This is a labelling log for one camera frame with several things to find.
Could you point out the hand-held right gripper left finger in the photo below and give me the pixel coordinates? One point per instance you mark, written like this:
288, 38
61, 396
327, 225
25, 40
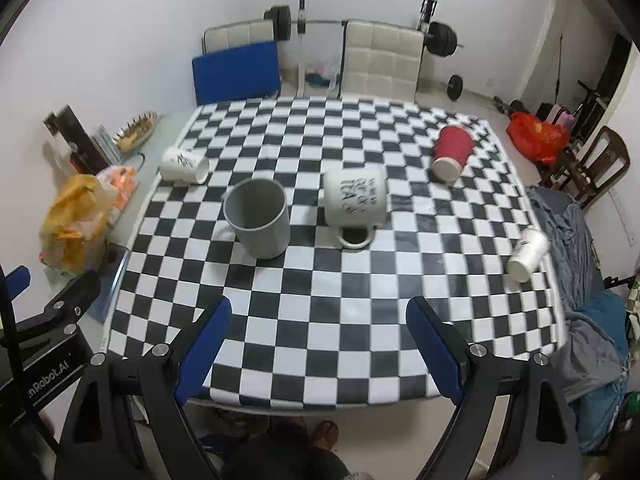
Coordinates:
204, 345

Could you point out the white paper cup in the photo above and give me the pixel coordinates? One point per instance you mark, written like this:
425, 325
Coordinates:
529, 252

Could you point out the person's foot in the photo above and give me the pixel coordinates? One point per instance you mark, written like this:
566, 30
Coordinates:
325, 435

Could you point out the blue cushion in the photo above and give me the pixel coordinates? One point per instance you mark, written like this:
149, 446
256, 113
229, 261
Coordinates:
235, 72

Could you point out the grey cup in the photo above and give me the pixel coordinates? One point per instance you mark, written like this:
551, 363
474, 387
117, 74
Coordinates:
265, 232

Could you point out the white barbell stand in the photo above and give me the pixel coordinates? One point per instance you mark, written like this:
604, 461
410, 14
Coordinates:
301, 10

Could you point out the beige padded chair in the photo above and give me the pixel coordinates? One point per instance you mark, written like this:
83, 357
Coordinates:
382, 62
240, 32

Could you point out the orange snack packets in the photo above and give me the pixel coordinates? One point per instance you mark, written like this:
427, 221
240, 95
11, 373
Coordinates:
122, 185

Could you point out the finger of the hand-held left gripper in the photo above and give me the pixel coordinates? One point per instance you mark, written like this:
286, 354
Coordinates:
70, 297
17, 277

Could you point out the small white printed cup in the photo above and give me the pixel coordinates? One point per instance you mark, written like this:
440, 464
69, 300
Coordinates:
179, 162

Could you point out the brown wooden chair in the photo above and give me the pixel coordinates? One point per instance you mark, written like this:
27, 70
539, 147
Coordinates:
602, 160

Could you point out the black white checkered tablecloth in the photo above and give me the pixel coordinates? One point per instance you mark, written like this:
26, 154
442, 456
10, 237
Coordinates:
320, 305

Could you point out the row of books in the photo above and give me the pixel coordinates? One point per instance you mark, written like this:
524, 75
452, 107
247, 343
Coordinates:
80, 142

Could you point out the black barbell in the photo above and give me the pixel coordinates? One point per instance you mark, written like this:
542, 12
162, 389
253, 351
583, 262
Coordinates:
442, 40

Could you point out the red plastic bag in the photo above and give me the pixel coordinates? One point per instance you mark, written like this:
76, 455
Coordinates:
537, 135

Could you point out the grey blanket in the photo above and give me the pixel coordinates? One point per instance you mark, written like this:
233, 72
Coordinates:
570, 240

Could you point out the orange plastic bag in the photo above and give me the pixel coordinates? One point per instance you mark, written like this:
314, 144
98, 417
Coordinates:
75, 220

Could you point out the blue cloth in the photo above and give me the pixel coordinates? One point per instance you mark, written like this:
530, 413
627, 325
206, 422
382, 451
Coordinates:
607, 320

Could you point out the red paper cup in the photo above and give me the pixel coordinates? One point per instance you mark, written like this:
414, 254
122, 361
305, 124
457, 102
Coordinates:
452, 146

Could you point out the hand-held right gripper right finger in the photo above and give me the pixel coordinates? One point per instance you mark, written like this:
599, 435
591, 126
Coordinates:
434, 350

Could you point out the clear plastic bag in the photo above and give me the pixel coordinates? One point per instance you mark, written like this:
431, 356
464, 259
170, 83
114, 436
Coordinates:
322, 72

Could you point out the person's dark trousers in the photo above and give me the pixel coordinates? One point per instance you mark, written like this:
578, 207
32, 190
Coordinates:
285, 462

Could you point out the black barbell stand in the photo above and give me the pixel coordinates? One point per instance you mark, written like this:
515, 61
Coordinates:
427, 10

